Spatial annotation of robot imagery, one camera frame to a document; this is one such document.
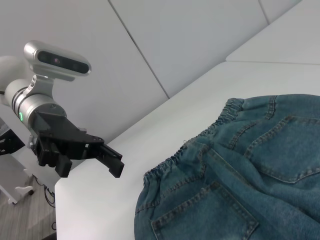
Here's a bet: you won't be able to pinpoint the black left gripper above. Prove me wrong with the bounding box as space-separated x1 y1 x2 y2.
31 109 125 179

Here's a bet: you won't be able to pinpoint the blue denim shorts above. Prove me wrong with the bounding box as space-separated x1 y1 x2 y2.
134 93 320 240

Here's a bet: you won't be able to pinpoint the white stand with caster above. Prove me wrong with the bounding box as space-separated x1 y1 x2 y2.
0 152 36 206

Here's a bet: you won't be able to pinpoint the silver plug with black cable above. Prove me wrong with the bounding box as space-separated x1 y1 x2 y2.
27 134 38 152

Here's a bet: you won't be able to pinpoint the black metal frame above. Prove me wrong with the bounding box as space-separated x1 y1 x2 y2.
0 128 26 157

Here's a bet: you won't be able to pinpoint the silver left camera mount bracket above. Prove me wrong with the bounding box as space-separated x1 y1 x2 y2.
24 73 55 97

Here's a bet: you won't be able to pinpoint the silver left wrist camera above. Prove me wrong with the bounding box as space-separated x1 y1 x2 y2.
23 40 92 82

